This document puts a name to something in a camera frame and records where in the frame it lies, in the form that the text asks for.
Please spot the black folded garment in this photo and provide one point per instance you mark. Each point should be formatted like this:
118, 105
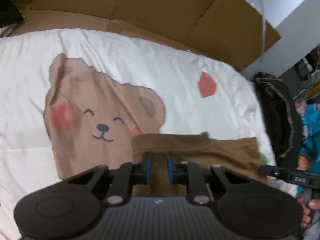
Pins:
282, 121

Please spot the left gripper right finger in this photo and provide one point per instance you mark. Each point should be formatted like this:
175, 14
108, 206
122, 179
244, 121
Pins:
192, 177

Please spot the brown t-shirt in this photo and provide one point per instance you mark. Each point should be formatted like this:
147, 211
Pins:
240, 155

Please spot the black crumpled garment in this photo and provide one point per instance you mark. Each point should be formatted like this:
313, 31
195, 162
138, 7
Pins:
9, 14

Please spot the teal patterned blanket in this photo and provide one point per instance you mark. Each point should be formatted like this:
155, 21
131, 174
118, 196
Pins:
309, 151

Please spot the person right hand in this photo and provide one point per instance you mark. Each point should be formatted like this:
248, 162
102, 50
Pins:
313, 205

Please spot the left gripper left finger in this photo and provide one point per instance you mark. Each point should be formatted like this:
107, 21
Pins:
123, 179

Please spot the brown cardboard sheet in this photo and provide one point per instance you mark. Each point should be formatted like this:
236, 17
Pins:
231, 31

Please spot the cream cartoon print blanket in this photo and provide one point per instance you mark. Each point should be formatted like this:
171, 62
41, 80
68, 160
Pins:
72, 101

